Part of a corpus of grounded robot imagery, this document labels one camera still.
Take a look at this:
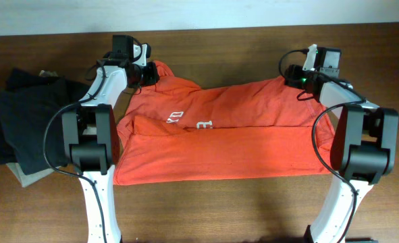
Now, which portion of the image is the orange soccer t-shirt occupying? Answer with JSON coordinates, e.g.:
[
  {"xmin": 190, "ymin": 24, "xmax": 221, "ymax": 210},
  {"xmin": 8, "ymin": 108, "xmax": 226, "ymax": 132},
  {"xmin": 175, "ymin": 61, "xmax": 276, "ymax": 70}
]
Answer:
[{"xmin": 113, "ymin": 62, "xmax": 335, "ymax": 186}]

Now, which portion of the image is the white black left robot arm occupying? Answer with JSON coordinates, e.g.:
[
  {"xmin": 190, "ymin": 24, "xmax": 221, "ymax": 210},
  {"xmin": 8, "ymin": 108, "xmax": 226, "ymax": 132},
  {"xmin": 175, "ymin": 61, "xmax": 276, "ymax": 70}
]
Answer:
[{"xmin": 61, "ymin": 60, "xmax": 159, "ymax": 243}]

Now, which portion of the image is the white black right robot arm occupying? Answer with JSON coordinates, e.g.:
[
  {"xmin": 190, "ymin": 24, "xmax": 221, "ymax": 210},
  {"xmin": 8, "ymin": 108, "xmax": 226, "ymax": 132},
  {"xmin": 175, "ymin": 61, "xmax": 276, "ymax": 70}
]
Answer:
[{"xmin": 283, "ymin": 64, "xmax": 399, "ymax": 243}]

